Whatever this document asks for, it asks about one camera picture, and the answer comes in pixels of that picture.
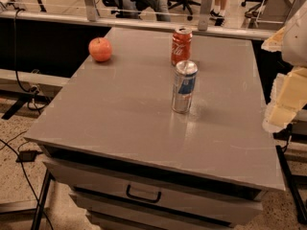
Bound metal railing post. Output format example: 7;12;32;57
198;0;213;31
84;0;100;22

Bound black metal table leg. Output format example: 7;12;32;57
31;171;52;230

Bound black power adapter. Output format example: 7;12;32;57
16;150;40;163

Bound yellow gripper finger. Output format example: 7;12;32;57
262;67;307;133
261;28;285;52

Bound seated person in jeans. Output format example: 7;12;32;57
122;0;171;22

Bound silver blue energy drink can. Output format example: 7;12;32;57
172;60;198;113

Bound metal railing post right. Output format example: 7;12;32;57
198;0;213;31

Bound black floor cable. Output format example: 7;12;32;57
0;130;55;230

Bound standing person legs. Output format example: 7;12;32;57
210;0;228;26

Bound grey drawer cabinet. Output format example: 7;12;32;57
26;28;285;230

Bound metal railing post left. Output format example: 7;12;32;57
84;0;100;22

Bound black drawer handle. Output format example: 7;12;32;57
126;185;162;203

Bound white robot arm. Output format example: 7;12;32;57
261;2;307;133

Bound red apple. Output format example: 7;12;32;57
88;37;112;62

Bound black hanging cable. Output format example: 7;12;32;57
12;7;49;113

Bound red coke can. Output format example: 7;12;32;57
171;27;193;65

